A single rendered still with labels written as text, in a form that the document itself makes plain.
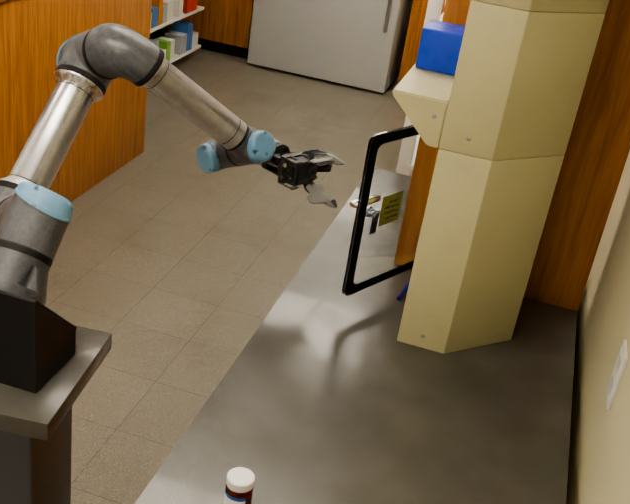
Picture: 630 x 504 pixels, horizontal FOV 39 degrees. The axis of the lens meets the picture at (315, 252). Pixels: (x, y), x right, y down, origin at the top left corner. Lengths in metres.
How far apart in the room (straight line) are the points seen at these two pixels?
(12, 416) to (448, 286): 0.92
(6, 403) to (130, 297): 2.16
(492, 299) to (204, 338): 1.83
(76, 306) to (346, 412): 2.18
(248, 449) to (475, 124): 0.77
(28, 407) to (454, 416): 0.83
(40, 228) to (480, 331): 0.99
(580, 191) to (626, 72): 0.30
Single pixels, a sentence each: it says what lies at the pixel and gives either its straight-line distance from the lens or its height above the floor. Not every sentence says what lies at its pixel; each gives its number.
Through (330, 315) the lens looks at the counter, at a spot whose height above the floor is 0.94.
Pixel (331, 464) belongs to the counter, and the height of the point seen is 0.94.
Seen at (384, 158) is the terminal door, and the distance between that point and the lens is 1.95.
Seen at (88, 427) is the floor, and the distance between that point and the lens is 3.17.
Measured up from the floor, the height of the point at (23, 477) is 0.74.
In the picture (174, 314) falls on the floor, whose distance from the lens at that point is 3.77.
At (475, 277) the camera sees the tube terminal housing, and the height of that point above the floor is 1.13.
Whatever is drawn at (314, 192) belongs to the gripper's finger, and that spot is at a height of 1.16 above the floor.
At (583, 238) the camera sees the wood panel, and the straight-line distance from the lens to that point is 2.27.
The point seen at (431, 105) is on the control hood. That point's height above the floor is 1.50.
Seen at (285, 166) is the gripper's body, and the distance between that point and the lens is 2.13.
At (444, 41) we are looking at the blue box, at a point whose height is 1.58.
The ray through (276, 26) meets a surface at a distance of 7.10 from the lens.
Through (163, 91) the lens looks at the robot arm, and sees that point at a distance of 1.98.
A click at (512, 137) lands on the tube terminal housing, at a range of 1.83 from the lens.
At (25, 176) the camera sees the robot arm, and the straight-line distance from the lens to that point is 1.93.
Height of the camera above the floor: 2.02
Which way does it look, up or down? 27 degrees down
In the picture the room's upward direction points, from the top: 9 degrees clockwise
